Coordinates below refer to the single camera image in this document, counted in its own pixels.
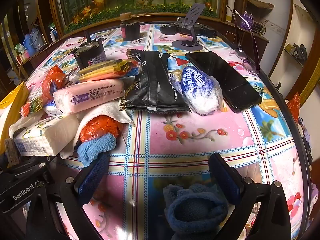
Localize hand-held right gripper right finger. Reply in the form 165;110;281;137
209;152;292;240

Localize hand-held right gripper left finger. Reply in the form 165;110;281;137
25;152;110;240

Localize blue knitted cloth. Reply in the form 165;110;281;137
77;133;117;167

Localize dark blue fleece sock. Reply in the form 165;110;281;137
162;184;229;240

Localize orange plastic bag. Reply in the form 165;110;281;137
79;115;120;143
41;65;67;103
286;91;300;123

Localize white printed tissue pack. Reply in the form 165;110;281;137
9;114;80;157

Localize white towel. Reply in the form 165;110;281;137
60;99;135;159

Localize small blue white pack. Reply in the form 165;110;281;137
43;99;63;117

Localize pink tissue pack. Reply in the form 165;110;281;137
52;79;125;114

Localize orange patterned packet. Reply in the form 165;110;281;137
20;96;49;117

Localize yellow cardboard box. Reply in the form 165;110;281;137
0;82;30;153

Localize blue white plastic bag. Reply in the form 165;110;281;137
170;65;227;116

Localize black foil packet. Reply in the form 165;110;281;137
119;48;192;114

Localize black smartphone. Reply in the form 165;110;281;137
185;51;263;114

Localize purple eyeglasses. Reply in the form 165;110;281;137
226;4;261;75

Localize black motor purple label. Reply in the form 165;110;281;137
69;29;107;68

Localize pink green packets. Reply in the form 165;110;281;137
15;44;29;64

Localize black phone stand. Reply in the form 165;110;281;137
171;2;207;55

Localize blue water jug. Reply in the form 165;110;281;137
23;27;45;55

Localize white green bottle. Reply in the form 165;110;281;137
49;22;57;42

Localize black jar with cork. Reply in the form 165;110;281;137
119;12;141;42

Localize black folded gadget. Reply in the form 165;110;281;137
159;17;217;38

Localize wooden glass display cabinet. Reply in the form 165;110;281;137
0;0;50;85

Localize white rolled paper yellow band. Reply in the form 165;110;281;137
226;0;237;23

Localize black wire basket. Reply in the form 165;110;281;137
252;21;269;34

